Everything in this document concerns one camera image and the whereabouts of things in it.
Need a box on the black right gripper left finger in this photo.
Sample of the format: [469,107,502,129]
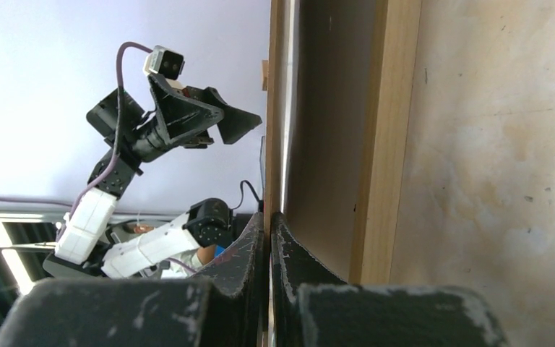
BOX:
[0,213,264,346]

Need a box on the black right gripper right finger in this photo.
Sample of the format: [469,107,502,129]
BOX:
[271,213,509,346]

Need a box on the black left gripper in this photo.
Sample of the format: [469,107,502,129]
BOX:
[138,74,262,153]

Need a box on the light wooden picture frame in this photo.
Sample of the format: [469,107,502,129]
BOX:
[263,0,423,286]

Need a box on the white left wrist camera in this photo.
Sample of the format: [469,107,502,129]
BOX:
[144,46,185,80]

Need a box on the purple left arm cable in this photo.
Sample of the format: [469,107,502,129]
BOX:
[0,40,197,276]

